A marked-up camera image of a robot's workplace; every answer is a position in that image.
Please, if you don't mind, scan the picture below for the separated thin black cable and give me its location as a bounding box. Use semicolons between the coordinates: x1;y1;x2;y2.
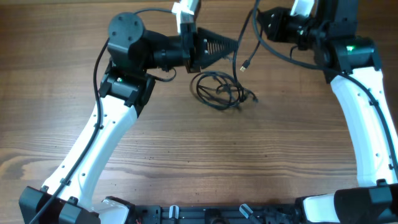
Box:
232;9;262;94

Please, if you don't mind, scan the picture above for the black cable bundle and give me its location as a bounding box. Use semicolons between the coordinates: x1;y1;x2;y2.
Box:
189;70;259;111

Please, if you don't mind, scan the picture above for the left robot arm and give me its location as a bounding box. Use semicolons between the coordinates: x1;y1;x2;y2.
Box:
19;12;238;223

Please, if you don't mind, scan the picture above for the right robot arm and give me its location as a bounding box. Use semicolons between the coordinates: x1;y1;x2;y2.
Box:
252;0;397;223

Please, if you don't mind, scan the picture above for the right camera cable black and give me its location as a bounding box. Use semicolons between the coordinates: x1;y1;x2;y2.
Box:
252;1;397;170

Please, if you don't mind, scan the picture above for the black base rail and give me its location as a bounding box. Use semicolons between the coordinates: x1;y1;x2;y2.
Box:
126;204;303;224

